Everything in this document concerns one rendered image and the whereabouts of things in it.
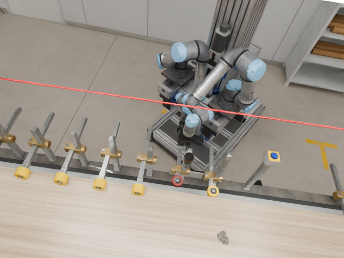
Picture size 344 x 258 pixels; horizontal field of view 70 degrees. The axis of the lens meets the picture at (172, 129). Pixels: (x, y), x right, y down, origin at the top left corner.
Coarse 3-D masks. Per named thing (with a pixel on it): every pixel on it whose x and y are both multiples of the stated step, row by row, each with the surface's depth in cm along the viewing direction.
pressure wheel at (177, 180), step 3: (174, 177) 170; (177, 177) 171; (180, 177) 171; (171, 180) 170; (174, 180) 169; (177, 180) 169; (180, 180) 170; (171, 183) 171; (174, 183) 168; (177, 183) 168; (180, 183) 168; (174, 186) 170; (177, 186) 168; (180, 186) 170
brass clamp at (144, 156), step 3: (138, 153) 171; (141, 153) 171; (141, 156) 170; (144, 156) 170; (153, 156) 171; (138, 159) 169; (141, 159) 169; (144, 159) 169; (147, 159) 169; (153, 159) 170; (156, 159) 170; (147, 162) 171; (150, 162) 171; (153, 162) 170
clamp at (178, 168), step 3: (174, 165) 180; (177, 165) 180; (180, 165) 180; (171, 168) 178; (177, 168) 178; (180, 168) 179; (189, 168) 180; (171, 171) 179; (174, 171) 178; (177, 171) 178; (180, 171) 177; (183, 171) 177; (186, 171) 178; (189, 171) 178; (180, 174) 181; (183, 174) 180; (186, 174) 179
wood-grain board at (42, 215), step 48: (0, 192) 154; (48, 192) 157; (96, 192) 160; (144, 192) 163; (0, 240) 139; (48, 240) 141; (96, 240) 144; (144, 240) 146; (192, 240) 149; (240, 240) 151; (288, 240) 154; (336, 240) 157
